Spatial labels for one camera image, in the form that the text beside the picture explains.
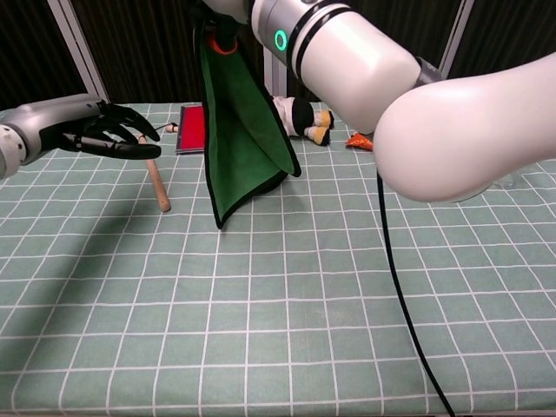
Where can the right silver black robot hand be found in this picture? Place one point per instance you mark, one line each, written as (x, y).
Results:
(228, 26)

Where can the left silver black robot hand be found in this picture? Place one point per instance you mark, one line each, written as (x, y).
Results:
(56, 121)

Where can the green and grey cloth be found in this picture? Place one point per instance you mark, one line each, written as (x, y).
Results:
(234, 152)

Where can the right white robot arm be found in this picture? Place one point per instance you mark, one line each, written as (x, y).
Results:
(369, 65)

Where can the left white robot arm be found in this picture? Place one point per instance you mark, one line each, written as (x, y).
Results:
(8, 152)

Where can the black and white plush toy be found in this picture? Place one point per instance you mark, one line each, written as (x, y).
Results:
(304, 115)

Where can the white and orange snack packet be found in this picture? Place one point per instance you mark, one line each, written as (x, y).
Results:
(360, 141)

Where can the green checked tablecloth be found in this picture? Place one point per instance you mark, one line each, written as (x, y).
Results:
(260, 326)

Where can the grey partition post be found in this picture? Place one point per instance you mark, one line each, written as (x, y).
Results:
(456, 35)
(274, 82)
(82, 56)

